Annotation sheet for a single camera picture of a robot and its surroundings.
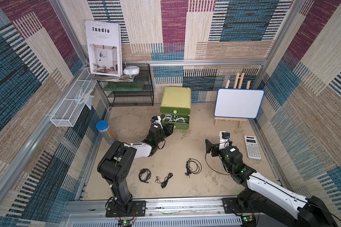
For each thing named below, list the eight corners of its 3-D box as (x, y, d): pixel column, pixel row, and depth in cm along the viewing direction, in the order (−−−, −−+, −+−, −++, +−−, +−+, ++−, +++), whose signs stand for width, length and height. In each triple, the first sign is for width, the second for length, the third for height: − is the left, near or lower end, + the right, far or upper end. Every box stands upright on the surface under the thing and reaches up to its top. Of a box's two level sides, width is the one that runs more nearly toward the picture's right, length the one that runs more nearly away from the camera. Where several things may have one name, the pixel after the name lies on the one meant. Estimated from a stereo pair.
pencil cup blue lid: (106, 146, 99) (93, 129, 83) (109, 137, 103) (97, 120, 88) (116, 146, 99) (105, 129, 83) (118, 137, 103) (108, 120, 88)
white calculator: (247, 158, 93) (249, 156, 91) (244, 136, 103) (245, 135, 101) (259, 159, 92) (261, 158, 90) (254, 138, 102) (256, 136, 101)
